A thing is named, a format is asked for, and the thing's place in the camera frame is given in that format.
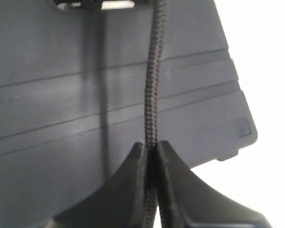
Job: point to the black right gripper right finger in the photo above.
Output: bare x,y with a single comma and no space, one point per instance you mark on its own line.
185,201

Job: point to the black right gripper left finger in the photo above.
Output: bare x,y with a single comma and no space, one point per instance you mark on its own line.
119,203

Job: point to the black plastic carry case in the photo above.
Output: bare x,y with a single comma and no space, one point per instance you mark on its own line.
72,93

